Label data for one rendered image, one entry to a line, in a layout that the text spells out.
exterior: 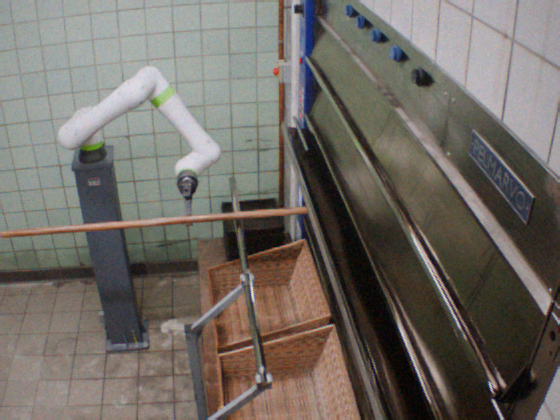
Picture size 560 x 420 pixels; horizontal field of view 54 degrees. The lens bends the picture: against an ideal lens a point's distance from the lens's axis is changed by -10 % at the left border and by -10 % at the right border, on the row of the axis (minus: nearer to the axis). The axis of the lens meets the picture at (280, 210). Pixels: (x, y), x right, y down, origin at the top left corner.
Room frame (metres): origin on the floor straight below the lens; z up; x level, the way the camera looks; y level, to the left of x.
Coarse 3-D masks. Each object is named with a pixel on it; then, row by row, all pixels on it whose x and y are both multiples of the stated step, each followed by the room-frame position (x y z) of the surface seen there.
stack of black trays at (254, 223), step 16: (224, 208) 2.60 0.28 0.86; (240, 208) 2.62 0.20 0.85; (256, 208) 2.62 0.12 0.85; (272, 208) 2.62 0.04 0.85; (224, 224) 2.60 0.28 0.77; (256, 224) 2.47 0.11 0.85; (272, 224) 2.47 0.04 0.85; (224, 240) 2.59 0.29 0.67; (256, 240) 2.42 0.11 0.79; (272, 240) 2.43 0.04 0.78; (272, 272) 2.43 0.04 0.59
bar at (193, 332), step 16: (240, 224) 1.98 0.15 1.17; (240, 240) 1.87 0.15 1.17; (240, 256) 1.77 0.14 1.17; (240, 288) 1.64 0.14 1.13; (224, 304) 1.63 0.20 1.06; (208, 320) 1.62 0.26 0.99; (256, 320) 1.42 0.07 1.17; (192, 336) 1.60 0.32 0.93; (256, 336) 1.35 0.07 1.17; (192, 352) 1.60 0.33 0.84; (256, 352) 1.28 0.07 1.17; (192, 368) 1.60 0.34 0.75; (256, 384) 1.16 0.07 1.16; (240, 400) 1.16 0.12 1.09; (224, 416) 1.15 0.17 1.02
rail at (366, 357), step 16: (288, 128) 2.30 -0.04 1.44; (288, 144) 2.17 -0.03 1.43; (304, 176) 1.88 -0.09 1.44; (320, 224) 1.57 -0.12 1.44; (336, 272) 1.33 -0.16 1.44; (352, 304) 1.19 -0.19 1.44; (352, 320) 1.13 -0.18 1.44; (368, 352) 1.01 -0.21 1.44; (368, 368) 0.96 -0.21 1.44; (384, 400) 0.86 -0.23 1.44; (384, 416) 0.81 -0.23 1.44
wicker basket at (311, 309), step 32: (256, 256) 2.30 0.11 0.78; (288, 256) 2.33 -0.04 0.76; (224, 288) 2.28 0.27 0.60; (256, 288) 2.30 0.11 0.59; (288, 288) 2.30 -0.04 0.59; (320, 288) 1.98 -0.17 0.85; (224, 320) 2.06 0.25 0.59; (288, 320) 2.06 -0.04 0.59; (320, 320) 1.80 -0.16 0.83; (224, 352) 1.74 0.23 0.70
